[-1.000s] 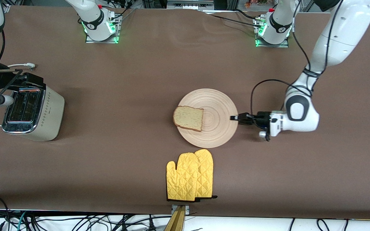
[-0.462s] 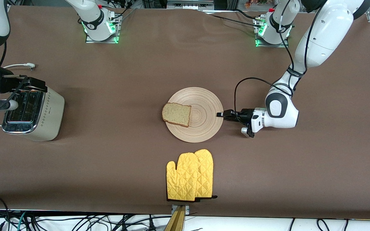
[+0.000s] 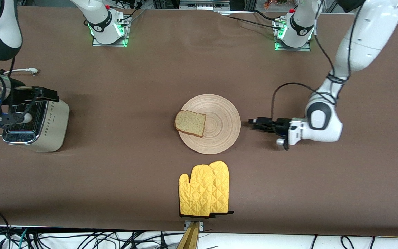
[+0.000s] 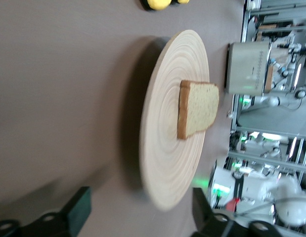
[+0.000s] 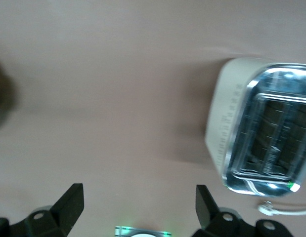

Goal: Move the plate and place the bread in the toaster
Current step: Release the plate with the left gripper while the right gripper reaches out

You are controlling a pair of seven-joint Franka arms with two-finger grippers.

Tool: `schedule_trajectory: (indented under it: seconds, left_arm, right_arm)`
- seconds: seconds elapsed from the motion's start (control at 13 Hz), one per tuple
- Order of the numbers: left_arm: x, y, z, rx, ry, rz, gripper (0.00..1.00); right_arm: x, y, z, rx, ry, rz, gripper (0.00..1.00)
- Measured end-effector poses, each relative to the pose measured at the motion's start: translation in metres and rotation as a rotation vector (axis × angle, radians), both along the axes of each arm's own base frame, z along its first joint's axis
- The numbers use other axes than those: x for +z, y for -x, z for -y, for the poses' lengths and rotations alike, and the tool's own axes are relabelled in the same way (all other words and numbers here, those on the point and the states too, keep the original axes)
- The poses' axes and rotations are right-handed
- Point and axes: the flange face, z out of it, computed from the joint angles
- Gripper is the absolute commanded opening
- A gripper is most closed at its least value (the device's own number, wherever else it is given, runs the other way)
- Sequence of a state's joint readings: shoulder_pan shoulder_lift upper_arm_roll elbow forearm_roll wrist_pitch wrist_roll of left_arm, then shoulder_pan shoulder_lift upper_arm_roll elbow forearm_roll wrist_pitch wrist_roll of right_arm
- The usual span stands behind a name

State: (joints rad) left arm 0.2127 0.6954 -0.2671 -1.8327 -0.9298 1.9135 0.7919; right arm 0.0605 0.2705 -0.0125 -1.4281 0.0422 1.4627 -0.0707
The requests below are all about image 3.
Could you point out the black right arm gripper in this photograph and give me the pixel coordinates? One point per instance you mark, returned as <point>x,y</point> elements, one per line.
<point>16,95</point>

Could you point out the yellow wooden mount beam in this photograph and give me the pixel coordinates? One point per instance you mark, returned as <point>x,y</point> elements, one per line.
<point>189,238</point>

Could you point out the large table cover sheet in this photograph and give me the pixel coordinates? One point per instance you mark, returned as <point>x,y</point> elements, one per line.
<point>133,173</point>

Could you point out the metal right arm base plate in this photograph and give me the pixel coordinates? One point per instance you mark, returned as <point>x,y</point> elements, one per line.
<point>97,44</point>

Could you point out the yellow quilted oven mitt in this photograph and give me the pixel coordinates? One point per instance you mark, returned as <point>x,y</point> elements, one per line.
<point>199,193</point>
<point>221,183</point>

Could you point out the cream and chrome toaster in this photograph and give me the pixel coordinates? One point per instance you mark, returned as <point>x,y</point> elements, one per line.
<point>55,128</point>

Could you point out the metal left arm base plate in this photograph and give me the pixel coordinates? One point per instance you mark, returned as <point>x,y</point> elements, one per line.
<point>299,49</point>

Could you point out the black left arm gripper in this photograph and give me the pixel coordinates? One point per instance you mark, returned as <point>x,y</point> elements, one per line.
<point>279,126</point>

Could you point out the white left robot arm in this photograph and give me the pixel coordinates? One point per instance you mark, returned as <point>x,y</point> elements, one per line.
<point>365,41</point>

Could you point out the aluminium frame profile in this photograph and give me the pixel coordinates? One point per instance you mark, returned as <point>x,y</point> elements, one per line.
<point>202,5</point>

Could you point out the round pale wooden plate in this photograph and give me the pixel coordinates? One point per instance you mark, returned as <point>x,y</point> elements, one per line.
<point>219,124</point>

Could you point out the metal clamp bracket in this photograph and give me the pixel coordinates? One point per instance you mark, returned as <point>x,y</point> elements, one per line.
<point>200,225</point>

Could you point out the orange background clutter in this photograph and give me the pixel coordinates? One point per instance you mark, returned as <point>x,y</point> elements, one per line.
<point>271,4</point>

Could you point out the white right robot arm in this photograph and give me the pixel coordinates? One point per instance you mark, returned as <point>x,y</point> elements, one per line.
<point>12,31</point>

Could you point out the slice of toast bread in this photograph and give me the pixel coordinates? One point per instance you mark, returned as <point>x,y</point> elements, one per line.
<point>190,122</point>

